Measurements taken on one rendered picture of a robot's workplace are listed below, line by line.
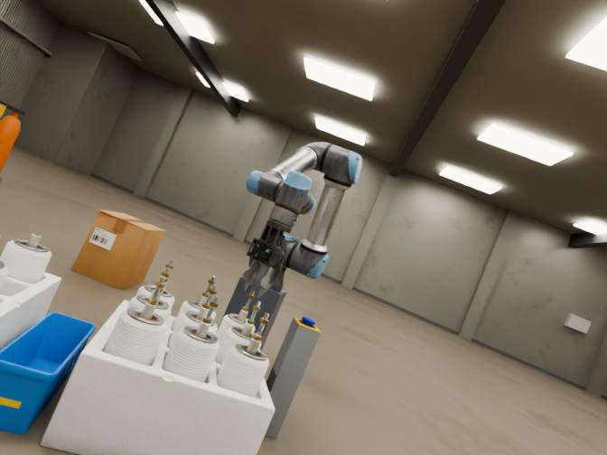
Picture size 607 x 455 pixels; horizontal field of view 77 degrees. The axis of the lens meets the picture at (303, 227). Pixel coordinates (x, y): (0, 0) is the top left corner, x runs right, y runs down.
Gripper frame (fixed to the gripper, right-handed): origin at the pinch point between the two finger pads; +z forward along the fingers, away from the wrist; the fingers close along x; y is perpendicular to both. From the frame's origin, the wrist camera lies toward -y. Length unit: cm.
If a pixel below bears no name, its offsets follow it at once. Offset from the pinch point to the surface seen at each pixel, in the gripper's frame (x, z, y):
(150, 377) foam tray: 1.9, 17.3, 36.9
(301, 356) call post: 19.2, 11.0, -2.5
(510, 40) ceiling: 36, -302, -304
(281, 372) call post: 16.3, 16.8, -0.6
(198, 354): 6.1, 11.5, 30.5
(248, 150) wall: -487, -198, -802
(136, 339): -4.0, 12.4, 37.2
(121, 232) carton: -87, 10, -41
